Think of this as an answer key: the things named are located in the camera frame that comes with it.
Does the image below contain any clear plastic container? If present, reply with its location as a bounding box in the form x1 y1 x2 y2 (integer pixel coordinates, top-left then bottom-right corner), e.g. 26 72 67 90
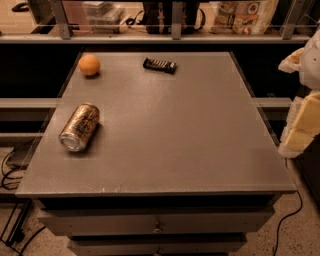
82 1 125 34

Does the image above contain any dark snack bar wrapper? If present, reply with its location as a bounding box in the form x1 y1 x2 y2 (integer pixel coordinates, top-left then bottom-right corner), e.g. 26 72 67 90
143 58 177 74

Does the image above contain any black cables left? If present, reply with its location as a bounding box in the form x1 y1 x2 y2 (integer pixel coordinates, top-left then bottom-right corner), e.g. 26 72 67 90
0 138 46 256

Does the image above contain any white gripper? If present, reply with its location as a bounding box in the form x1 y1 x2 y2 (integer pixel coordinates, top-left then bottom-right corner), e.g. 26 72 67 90
278 30 320 158

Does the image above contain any orange fruit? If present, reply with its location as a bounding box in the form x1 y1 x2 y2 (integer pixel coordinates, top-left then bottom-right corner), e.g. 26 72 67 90
78 55 100 76

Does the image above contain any drawer knob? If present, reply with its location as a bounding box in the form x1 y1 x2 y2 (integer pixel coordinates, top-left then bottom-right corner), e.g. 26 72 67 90
153 223 163 234

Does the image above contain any grey drawer cabinet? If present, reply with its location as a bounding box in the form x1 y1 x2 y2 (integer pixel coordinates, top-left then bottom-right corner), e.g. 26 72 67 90
17 52 295 256

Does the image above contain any black floor cable right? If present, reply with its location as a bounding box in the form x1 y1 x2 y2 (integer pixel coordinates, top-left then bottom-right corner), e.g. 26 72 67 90
272 189 304 256

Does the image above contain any gold soda can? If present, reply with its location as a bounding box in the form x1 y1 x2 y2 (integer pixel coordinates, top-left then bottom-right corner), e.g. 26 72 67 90
58 103 100 152

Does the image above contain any black backpack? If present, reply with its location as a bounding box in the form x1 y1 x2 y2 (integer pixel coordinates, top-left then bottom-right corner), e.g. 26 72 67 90
141 0 205 34

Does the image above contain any grey metal shelf rail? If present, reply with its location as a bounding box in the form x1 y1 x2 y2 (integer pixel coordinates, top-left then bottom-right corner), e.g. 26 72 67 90
0 0 319 44

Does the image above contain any colourful snack bag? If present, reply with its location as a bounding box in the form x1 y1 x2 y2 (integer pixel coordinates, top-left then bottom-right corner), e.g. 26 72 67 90
210 0 279 35

